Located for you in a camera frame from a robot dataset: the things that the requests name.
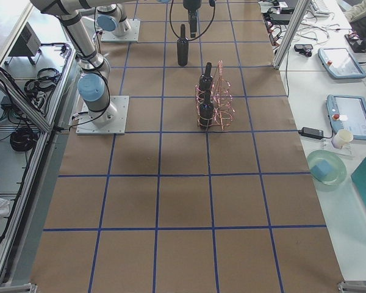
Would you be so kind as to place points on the blue foam cube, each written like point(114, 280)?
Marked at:
point(321, 169)

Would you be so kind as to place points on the white paper cup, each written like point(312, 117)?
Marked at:
point(342, 137)

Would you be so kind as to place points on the near blue teach pendant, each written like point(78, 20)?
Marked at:
point(347, 112)

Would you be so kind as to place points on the dark wine bottle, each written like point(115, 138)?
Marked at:
point(206, 110)
point(206, 79)
point(182, 47)

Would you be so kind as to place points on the far blue teach pendant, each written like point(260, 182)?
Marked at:
point(340, 63)

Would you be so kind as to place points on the green glass plate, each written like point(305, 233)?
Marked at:
point(338, 175)

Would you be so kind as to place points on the aluminium frame post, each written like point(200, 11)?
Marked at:
point(294, 24)

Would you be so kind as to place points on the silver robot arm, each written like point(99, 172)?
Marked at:
point(93, 85)
point(113, 18)

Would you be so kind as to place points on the blue teach pendant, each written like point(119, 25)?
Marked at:
point(340, 63)
point(347, 112)

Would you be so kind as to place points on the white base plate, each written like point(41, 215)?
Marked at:
point(112, 121)
point(123, 32)

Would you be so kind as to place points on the copper wire wine basket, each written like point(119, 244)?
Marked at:
point(221, 98)

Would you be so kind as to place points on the black power adapter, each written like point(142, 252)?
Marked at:
point(311, 133)

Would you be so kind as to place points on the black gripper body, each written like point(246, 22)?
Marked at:
point(190, 4)

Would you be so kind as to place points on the grey control box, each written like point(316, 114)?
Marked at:
point(27, 45)

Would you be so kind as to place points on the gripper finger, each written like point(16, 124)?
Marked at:
point(192, 20)

